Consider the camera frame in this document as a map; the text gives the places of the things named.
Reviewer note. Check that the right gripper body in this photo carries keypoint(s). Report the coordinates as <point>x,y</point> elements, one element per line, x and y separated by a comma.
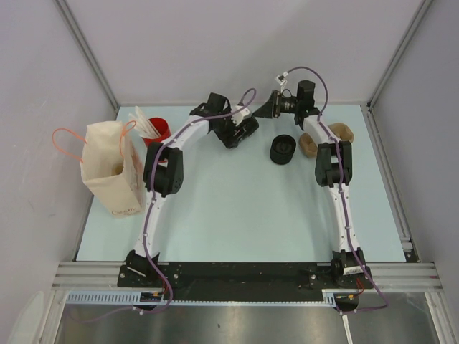
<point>283,104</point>

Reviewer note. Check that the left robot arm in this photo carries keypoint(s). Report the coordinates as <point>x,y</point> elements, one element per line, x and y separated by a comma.
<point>163,172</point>

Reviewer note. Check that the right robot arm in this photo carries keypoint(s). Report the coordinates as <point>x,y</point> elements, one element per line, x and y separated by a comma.
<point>333,173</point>

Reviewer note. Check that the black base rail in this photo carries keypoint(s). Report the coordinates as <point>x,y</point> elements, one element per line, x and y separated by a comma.
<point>255,281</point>

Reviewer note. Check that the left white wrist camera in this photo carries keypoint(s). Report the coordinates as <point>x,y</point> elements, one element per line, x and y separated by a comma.
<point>240,114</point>

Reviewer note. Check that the black ribbed cup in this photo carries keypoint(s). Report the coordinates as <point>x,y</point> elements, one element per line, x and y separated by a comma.
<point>237,134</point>
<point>282,149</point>

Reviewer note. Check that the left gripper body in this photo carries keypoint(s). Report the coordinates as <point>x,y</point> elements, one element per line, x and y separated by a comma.
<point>220,125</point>

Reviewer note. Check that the translucent bag with orange handles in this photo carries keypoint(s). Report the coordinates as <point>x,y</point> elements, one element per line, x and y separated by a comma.
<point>110,166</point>

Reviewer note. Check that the red cylindrical straw holder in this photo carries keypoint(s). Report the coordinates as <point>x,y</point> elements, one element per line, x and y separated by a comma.
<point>163,129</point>

